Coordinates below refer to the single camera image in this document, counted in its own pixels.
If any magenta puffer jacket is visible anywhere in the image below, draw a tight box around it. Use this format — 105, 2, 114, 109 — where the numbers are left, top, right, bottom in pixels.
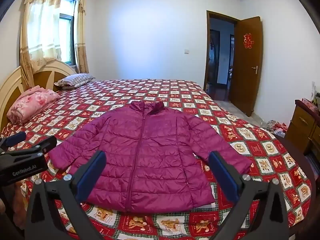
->
49, 101, 251, 213

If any clothes pile on floor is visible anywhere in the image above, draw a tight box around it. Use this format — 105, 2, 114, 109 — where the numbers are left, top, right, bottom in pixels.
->
262, 120, 288, 138

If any pink folded blanket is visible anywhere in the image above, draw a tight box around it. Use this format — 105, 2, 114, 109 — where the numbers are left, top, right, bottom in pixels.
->
7, 85, 60, 124

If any red checkered bedspread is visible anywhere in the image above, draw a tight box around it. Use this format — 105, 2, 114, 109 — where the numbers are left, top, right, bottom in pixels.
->
2, 80, 312, 239

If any cream wooden headboard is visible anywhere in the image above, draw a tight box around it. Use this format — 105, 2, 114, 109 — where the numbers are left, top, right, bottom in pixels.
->
1, 60, 76, 131

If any grey plaid pillow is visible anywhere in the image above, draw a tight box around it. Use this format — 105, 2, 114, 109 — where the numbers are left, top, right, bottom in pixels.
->
54, 73, 95, 90

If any brown wooden dresser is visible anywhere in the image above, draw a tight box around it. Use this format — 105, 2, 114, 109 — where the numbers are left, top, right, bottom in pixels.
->
285, 99, 319, 172

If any left beige curtain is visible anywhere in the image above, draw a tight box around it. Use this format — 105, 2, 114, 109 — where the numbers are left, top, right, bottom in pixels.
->
20, 0, 61, 89

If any beige curtain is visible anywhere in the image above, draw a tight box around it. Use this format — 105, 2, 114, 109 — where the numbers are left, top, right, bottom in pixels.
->
74, 0, 89, 73
20, 0, 61, 89

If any right beige curtain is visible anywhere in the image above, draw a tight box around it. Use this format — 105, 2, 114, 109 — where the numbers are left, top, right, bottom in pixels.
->
74, 0, 89, 73

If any brown wooden door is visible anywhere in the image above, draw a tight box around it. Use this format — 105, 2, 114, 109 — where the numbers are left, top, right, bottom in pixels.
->
229, 16, 263, 116

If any red double happiness decoration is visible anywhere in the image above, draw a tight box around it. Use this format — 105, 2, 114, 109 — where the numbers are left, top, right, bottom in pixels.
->
243, 33, 254, 49

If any window with dark frame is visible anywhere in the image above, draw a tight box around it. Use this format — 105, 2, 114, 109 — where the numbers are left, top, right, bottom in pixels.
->
59, 0, 75, 66

